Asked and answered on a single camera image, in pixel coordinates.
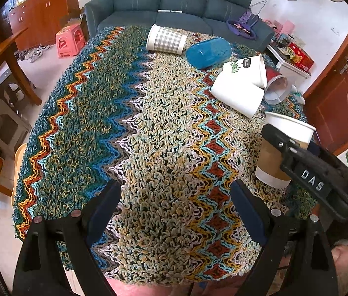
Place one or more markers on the white plastic stool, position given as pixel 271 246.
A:
pixel 6 126

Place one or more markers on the grey checked cup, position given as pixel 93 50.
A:
pixel 166 38

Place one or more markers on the plain white paper cup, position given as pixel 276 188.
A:
pixel 235 94

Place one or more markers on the pile of shoes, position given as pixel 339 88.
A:
pixel 33 52

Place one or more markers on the white side table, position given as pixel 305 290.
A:
pixel 289 71

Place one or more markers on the white cup with brown sleeve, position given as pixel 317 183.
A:
pixel 271 160

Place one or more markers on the purple hoop toy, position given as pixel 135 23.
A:
pixel 241 26

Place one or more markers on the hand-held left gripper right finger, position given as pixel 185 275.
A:
pixel 248 209

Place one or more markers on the zigzag woven rug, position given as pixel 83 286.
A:
pixel 161 145

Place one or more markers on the red paper cup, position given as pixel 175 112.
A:
pixel 273 74

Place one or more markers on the wooden table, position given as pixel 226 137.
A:
pixel 7 55

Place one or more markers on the pink plastic stool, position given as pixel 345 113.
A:
pixel 69 38

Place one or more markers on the yellow wooden chair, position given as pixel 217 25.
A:
pixel 18 166

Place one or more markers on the blue plastic cup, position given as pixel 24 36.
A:
pixel 207 52

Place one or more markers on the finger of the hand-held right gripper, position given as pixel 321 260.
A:
pixel 315 148
pixel 303 166

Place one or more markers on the red box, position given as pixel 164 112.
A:
pixel 301 57

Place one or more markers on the white cup with leaf print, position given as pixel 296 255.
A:
pixel 248 69

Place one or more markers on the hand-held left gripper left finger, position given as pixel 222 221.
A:
pixel 100 219

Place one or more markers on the wooden door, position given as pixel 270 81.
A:
pixel 337 92

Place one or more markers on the wooden cabinet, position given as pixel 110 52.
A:
pixel 41 6

